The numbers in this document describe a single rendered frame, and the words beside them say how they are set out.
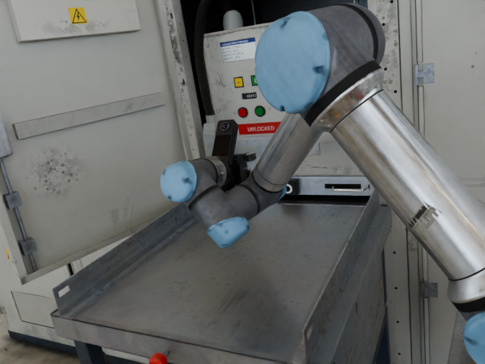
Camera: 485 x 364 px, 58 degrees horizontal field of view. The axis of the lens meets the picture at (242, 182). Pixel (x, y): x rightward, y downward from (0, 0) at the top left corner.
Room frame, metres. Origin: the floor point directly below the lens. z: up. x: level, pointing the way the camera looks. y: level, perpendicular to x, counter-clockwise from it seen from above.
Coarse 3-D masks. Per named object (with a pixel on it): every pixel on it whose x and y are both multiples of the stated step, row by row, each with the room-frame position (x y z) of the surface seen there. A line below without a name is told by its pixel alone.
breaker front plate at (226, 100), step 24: (216, 48) 1.43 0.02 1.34; (216, 72) 1.44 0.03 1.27; (240, 72) 1.39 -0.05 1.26; (216, 96) 1.44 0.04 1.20; (240, 96) 1.40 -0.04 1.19; (240, 120) 1.41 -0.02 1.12; (264, 120) 1.37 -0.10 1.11; (336, 144) 1.26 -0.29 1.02; (312, 168) 1.30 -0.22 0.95; (336, 168) 1.26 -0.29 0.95
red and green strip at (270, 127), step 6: (240, 126) 1.41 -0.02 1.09; (246, 126) 1.40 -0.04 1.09; (252, 126) 1.39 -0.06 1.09; (258, 126) 1.38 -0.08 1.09; (264, 126) 1.37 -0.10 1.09; (270, 126) 1.36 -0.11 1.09; (276, 126) 1.35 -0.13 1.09; (240, 132) 1.41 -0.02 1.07; (246, 132) 1.40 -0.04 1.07; (252, 132) 1.39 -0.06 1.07; (258, 132) 1.38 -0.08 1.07; (264, 132) 1.37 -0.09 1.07; (270, 132) 1.36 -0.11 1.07
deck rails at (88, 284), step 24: (168, 216) 1.20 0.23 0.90; (192, 216) 1.30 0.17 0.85; (360, 216) 0.96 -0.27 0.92; (144, 240) 1.09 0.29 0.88; (168, 240) 1.14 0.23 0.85; (360, 240) 0.93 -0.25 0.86; (96, 264) 0.94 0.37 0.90; (120, 264) 1.00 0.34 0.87; (336, 264) 0.75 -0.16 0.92; (72, 288) 0.87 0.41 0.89; (96, 288) 0.92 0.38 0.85; (336, 288) 0.73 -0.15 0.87; (72, 312) 0.83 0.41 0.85; (312, 312) 0.61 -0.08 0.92; (312, 336) 0.59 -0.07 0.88; (288, 360) 0.58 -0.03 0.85; (312, 360) 0.58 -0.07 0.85
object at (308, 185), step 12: (300, 180) 1.31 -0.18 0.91; (312, 180) 1.29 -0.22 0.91; (324, 180) 1.27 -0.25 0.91; (336, 180) 1.25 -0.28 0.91; (348, 180) 1.24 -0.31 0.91; (360, 180) 1.22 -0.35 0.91; (300, 192) 1.31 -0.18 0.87; (312, 192) 1.29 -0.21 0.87; (324, 192) 1.27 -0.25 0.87; (336, 192) 1.25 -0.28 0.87; (348, 192) 1.24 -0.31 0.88; (360, 192) 1.22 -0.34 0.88
